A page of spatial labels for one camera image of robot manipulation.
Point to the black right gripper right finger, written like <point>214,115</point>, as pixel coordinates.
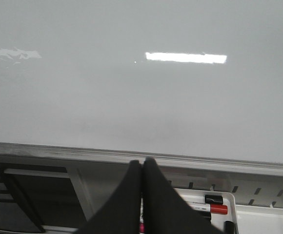
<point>164,211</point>

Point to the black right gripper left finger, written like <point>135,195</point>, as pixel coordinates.
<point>121,212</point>

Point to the pink labelled marker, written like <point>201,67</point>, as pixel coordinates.
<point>141,226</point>

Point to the black capped marker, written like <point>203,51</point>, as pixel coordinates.
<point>208,199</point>

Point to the red capped marker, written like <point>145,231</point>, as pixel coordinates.
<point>212,208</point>

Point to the white plastic marker tray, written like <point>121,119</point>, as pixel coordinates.
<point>226,223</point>

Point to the dark grey flat panel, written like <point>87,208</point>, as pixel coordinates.
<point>51,196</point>

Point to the grey fabric pocket organiser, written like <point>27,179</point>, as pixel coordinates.
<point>16,212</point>

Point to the white whiteboard with aluminium frame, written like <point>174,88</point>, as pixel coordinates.
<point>198,78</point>

